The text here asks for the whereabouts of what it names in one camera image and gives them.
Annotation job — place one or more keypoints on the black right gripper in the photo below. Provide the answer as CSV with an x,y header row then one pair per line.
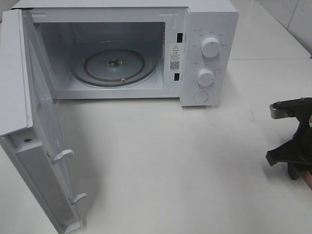
x,y
297,152

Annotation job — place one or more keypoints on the round white door button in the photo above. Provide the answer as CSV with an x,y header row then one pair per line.
x,y
201,97

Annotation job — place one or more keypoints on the white microwave door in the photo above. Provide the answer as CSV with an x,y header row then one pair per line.
x,y
29,128

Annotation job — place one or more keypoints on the pink plate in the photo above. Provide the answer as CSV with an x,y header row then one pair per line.
x,y
307,177

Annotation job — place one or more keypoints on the lower white microwave knob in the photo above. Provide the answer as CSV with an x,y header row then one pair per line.
x,y
205,77

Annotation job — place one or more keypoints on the white microwave knob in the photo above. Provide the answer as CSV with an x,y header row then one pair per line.
x,y
205,77
210,46

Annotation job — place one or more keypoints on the upper white microwave knob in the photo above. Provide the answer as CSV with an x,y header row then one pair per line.
x,y
210,46

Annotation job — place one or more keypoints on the white microwave oven body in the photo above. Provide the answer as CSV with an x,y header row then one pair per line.
x,y
67,24

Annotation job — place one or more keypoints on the white warning label sticker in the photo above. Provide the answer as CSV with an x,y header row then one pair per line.
x,y
175,57

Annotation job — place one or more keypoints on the glass microwave turntable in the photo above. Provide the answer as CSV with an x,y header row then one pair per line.
x,y
114,63

